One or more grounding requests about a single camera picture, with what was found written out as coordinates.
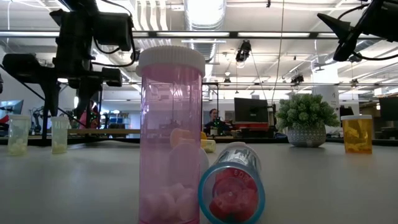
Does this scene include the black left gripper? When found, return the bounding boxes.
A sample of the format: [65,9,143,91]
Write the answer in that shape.
[1,8,123,140]

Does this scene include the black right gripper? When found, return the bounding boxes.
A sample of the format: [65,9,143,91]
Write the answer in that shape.
[317,0,398,62]

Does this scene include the clear pill bottle pale pills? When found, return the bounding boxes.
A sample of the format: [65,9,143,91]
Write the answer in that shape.
[50,116,70,154]
[7,114,32,157]

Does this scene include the orange pill bottle white cap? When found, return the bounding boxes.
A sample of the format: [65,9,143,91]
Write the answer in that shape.
[170,128,208,149]
[341,114,374,155]

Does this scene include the clear pill bottle yellow pills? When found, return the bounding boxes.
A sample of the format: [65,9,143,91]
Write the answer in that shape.
[201,139,217,154]

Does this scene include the person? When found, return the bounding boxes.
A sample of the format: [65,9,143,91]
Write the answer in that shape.
[203,108,233,136]
[78,99,100,130]

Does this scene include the black computer monitor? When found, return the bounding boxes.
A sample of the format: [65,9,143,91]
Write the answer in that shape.
[378,96,398,122]
[233,97,270,124]
[0,99,24,116]

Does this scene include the black overhead rig bar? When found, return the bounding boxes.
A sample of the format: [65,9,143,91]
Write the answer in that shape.
[0,30,385,40]

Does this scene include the green artificial potted plant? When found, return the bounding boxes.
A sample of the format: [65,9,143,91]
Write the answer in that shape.
[275,93,341,148]

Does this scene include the pink pill bottle white cap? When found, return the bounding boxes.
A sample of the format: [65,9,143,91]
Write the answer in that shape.
[136,45,206,224]

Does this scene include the red box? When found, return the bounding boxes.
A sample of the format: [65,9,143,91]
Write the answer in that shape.
[234,122,270,130]

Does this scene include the grey table mat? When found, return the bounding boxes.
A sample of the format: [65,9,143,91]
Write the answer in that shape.
[0,141,398,224]

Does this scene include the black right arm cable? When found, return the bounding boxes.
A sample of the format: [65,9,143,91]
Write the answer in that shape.
[337,2,398,62]

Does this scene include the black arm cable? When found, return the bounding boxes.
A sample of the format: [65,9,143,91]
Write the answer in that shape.
[91,0,137,68]
[337,2,398,62]

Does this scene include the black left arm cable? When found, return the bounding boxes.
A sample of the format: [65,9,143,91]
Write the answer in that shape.
[91,0,137,68]

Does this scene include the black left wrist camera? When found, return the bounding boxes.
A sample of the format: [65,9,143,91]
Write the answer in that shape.
[92,12,134,52]

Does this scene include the black overhead camera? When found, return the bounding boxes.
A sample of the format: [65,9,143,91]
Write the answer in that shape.
[235,39,252,63]

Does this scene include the silver ventilation duct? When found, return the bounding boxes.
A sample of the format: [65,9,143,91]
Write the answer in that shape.
[183,0,228,82]

